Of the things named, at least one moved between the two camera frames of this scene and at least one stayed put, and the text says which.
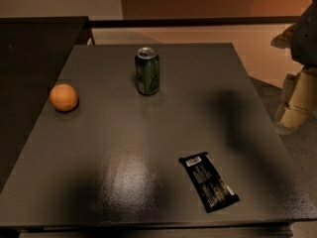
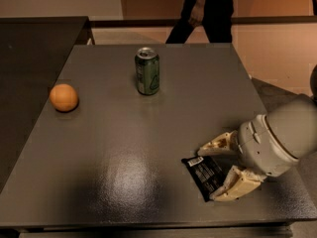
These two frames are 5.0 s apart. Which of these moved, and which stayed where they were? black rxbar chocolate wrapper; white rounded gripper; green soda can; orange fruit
Moved: white rounded gripper; black rxbar chocolate wrapper
Stayed: orange fruit; green soda can
